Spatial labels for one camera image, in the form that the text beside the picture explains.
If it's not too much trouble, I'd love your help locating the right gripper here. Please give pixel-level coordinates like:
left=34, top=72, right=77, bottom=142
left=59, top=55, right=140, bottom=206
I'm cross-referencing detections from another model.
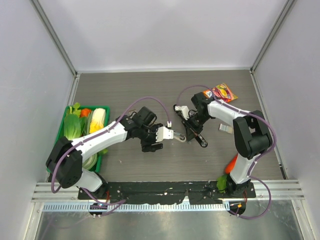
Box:
left=182, top=112, right=211, bottom=141

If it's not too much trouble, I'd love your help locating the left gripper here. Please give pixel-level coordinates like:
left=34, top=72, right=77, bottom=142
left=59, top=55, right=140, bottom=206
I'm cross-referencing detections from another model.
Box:
left=138, top=123, right=164, bottom=152

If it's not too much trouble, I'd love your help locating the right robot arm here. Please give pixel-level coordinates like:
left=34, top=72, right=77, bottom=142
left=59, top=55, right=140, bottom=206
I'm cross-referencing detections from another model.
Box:
left=174, top=92, right=274, bottom=198

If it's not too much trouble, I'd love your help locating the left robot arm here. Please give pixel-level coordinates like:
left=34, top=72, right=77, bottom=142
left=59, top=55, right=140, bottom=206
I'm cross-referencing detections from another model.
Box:
left=45, top=107, right=166, bottom=200

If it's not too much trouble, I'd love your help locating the orange candy bag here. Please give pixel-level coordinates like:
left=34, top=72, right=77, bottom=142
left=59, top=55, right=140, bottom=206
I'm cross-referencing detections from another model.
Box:
left=203, top=83, right=238, bottom=103

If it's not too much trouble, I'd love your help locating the orange toy carrot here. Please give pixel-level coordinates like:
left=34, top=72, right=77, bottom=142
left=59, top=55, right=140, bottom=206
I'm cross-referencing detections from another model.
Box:
left=224, top=154, right=238, bottom=174

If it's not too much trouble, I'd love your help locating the yellow white toy cabbage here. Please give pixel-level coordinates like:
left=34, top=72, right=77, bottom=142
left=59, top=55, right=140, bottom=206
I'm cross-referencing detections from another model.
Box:
left=89, top=108, right=106, bottom=134

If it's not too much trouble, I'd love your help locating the small orange toy vegetable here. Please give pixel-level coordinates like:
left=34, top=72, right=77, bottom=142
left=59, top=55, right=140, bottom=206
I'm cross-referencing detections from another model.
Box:
left=79, top=108, right=92, bottom=118

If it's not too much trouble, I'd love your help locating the green plastic tray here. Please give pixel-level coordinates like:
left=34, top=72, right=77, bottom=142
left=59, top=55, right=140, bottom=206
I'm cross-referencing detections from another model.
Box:
left=46, top=105, right=111, bottom=174

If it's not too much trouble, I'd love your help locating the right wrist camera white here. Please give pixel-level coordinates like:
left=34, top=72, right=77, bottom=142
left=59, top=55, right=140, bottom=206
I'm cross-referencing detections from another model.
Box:
left=173, top=104, right=190, bottom=120

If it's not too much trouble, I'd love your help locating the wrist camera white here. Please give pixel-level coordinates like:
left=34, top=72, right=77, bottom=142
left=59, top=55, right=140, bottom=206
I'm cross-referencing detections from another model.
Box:
left=155, top=121, right=174, bottom=143
left=173, top=104, right=190, bottom=120

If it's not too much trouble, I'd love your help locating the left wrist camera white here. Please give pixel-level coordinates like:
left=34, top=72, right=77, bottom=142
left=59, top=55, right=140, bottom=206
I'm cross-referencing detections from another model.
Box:
left=155, top=121, right=174, bottom=143

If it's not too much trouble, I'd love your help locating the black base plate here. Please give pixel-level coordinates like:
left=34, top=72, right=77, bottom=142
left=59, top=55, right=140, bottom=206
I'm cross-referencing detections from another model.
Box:
left=77, top=180, right=256, bottom=205

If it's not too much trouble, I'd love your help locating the white slotted cable duct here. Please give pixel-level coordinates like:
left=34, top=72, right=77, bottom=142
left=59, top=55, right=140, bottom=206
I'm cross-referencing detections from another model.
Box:
left=42, top=201, right=230, bottom=213

